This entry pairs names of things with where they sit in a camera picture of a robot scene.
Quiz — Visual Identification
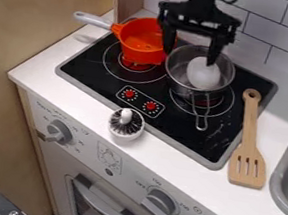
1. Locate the white toy egg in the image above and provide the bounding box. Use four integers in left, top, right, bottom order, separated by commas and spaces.
183, 53, 225, 93

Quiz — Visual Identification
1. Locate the silver pot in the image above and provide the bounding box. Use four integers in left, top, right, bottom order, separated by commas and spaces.
155, 40, 242, 137

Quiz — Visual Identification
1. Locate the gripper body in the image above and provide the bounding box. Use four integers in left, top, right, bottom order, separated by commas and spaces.
152, 0, 246, 46

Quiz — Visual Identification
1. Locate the red pot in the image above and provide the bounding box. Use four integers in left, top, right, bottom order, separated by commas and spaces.
65, 6, 182, 71

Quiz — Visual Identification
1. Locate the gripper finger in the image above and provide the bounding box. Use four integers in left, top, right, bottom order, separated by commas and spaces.
157, 18, 181, 57
203, 29, 230, 69

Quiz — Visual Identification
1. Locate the toy stove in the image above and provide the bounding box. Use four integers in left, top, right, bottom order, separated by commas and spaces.
44, 20, 284, 179

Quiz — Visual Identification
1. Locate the wooden spatula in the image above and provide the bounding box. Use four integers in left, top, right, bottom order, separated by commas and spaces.
223, 86, 280, 191

